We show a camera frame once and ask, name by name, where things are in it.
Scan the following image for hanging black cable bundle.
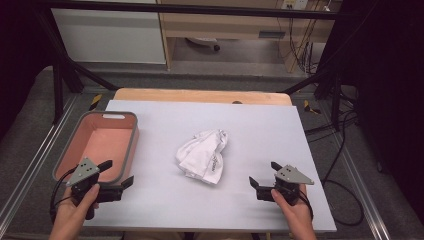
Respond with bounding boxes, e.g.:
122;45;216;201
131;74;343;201
288;9;319;76

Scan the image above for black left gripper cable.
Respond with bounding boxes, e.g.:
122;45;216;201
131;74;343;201
49;165;80;224

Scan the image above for pink basket with grey rim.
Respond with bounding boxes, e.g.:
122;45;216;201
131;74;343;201
52;110;139;185

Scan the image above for white cabinet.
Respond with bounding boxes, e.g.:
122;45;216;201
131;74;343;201
51;8;167;65

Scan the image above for aluminium floor rail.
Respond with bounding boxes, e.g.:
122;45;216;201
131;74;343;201
0;94;80;229
318;99;392;240

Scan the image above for black looped floor cable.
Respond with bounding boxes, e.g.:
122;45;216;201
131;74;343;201
320;109;366;228

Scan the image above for light wooden desk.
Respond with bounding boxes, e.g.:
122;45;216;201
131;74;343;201
157;0;338;73

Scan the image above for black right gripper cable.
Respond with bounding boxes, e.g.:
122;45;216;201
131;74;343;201
298;191;315;220

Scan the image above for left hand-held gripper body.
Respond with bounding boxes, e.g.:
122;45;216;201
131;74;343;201
65;157;125;222

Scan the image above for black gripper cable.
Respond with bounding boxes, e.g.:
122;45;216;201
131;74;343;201
49;165;80;224
298;191;315;220

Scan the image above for white chair base with caster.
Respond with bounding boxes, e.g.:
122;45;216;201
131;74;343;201
185;37;222;53

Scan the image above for black metal stand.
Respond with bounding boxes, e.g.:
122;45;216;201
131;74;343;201
281;59;345;132
33;9;120;125

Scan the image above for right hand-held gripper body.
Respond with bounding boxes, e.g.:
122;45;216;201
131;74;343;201
256;164;315;207

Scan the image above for yellow and black tape piece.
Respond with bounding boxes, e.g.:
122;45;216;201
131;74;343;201
88;94;103;112
303;99;322;115

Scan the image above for person's left hand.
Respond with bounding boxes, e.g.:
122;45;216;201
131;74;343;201
49;183;101;236

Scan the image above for person's right hand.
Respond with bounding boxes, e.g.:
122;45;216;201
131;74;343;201
270;184;314;231

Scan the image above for white power strip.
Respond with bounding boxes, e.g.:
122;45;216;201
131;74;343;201
281;0;310;11

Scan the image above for black metal frame bar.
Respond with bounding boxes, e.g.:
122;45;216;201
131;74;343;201
33;0;363;21

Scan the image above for white cloth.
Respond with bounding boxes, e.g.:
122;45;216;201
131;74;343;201
175;129;230;185

